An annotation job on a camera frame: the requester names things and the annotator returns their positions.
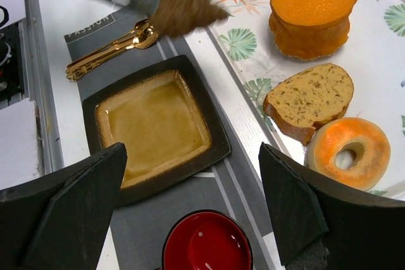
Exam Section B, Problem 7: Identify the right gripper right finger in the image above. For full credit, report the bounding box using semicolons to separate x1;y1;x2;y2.
259;144;404;269

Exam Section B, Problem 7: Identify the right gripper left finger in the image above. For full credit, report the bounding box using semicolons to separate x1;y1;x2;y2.
1;143;127;269

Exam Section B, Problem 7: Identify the round orange cake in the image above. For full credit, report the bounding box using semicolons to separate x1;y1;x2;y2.
269;0;357;61

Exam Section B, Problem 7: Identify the speckled bread slice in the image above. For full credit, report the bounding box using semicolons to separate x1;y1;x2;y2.
263;63;354;145

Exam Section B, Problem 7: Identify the orange glazed donut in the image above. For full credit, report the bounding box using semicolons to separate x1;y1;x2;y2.
307;118;390;191

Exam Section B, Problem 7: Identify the red enamel mug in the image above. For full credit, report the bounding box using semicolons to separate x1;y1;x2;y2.
161;209;254;269

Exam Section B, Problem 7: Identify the square brown ceramic plate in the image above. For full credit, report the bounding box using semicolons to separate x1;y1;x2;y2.
82;55;232;206

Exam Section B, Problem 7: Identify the leaf pattern serving tray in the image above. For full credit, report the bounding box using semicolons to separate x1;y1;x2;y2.
209;0;404;200

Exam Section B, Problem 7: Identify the gold spoon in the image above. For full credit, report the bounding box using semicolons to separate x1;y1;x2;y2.
65;23;160;82

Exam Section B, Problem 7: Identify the aluminium table rail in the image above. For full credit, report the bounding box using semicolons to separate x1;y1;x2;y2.
25;0;64;174

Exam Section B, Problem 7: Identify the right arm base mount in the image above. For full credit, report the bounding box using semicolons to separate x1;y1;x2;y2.
1;6;25;109

